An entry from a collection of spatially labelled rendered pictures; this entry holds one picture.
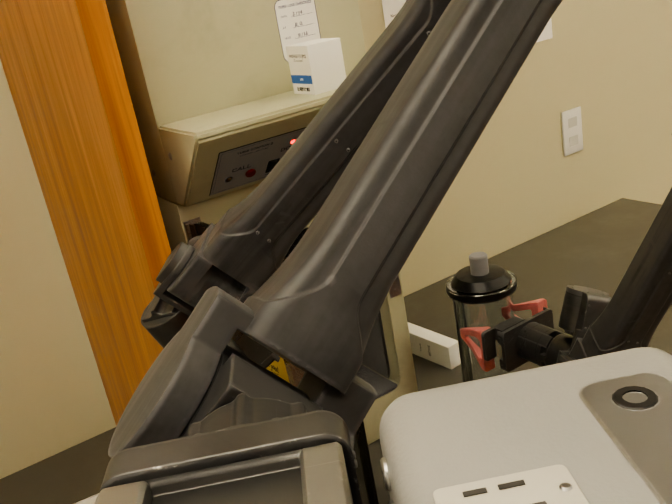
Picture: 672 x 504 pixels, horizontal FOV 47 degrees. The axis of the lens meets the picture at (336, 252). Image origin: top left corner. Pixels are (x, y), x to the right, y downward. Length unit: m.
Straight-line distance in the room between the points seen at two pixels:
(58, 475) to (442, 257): 0.96
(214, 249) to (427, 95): 0.30
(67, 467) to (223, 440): 1.17
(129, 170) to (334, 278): 0.50
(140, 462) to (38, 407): 1.21
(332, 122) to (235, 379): 0.29
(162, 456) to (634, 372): 0.15
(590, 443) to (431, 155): 0.23
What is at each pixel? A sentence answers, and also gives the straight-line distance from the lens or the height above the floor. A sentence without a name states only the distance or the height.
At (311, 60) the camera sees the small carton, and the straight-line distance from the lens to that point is 0.96.
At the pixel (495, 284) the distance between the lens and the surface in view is 1.17.
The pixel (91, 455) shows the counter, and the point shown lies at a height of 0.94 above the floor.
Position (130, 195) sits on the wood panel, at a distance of 0.87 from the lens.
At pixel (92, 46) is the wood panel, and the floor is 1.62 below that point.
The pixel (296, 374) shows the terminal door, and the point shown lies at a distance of 0.86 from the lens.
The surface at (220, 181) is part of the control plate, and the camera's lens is 0.95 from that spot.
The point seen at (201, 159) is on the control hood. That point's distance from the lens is 0.89.
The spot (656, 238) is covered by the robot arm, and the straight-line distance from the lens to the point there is 0.93.
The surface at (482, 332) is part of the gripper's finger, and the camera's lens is 1.14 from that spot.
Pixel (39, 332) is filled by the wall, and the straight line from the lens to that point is 1.43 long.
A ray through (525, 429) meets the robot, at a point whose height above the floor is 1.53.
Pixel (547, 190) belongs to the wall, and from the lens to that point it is 2.04.
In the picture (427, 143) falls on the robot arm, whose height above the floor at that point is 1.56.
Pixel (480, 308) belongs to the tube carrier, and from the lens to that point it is 1.18.
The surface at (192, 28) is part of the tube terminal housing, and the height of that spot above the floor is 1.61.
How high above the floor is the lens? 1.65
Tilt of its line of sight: 20 degrees down
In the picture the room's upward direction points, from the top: 10 degrees counter-clockwise
